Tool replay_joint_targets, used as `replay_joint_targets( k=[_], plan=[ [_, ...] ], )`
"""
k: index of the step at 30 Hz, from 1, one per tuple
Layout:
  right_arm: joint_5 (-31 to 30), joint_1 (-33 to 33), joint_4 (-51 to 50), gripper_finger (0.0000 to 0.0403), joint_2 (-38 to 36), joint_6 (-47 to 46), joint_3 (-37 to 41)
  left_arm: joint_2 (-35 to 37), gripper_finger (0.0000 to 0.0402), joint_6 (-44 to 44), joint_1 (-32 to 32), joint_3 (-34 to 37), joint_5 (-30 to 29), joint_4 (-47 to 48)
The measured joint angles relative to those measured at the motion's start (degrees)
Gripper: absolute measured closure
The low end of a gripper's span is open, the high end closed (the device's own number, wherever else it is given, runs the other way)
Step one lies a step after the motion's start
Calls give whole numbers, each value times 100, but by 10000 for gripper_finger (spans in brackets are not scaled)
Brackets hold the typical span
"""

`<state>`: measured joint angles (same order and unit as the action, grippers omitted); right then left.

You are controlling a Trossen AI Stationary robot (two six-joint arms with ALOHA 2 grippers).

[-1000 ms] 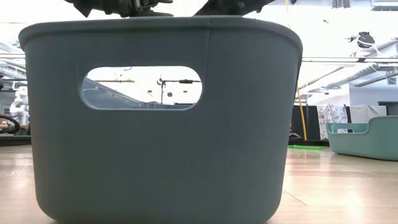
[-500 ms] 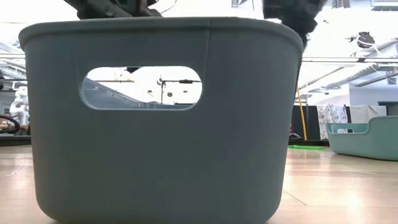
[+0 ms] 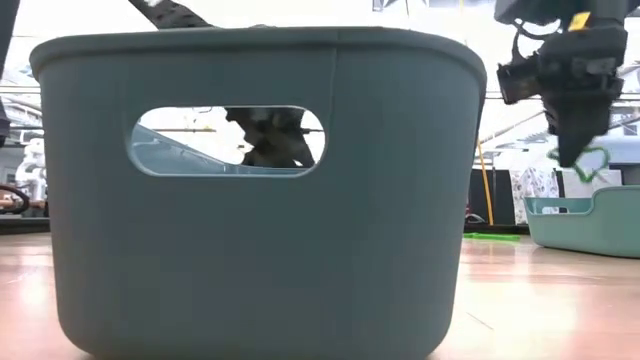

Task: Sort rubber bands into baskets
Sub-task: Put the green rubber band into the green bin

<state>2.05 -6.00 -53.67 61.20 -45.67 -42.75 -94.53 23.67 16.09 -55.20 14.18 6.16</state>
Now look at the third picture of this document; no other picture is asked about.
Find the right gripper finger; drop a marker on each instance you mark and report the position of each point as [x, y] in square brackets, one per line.
[575, 135]

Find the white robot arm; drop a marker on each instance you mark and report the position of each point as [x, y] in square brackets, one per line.
[30, 165]

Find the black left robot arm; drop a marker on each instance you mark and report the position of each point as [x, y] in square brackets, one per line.
[170, 15]

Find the white draped cloth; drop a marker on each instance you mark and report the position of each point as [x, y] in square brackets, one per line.
[607, 177]

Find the patterned white cloth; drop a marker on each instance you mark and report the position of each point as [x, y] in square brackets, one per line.
[532, 190]

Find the light teal plastic basket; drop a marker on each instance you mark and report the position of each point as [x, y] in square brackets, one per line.
[600, 230]

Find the black computer case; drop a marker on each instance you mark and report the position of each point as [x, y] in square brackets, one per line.
[500, 200]

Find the dark teal plastic basket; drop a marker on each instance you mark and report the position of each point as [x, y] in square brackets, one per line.
[250, 260]

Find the black curved tube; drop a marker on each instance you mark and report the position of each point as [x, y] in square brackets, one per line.
[12, 189]

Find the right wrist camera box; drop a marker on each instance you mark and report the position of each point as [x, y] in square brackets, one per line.
[517, 82]

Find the black metal table frame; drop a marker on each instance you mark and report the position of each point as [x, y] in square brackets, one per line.
[15, 225]

